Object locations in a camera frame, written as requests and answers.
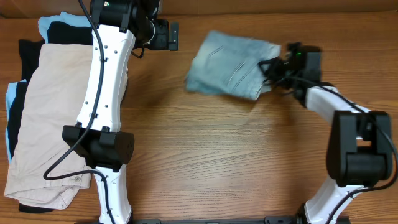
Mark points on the light blue garment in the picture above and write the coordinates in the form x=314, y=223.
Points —
x=62, y=20

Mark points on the beige shorts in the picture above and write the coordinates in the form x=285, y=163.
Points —
x=54, y=99

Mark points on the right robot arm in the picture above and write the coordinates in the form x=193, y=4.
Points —
x=361, y=156

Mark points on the light blue denim shorts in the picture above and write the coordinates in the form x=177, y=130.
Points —
x=228, y=65

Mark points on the black garment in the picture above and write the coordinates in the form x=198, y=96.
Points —
x=68, y=32

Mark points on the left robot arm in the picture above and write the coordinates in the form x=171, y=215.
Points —
x=119, y=27

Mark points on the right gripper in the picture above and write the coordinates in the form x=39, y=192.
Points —
x=274, y=65

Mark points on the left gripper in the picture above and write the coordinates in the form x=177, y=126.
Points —
x=162, y=42

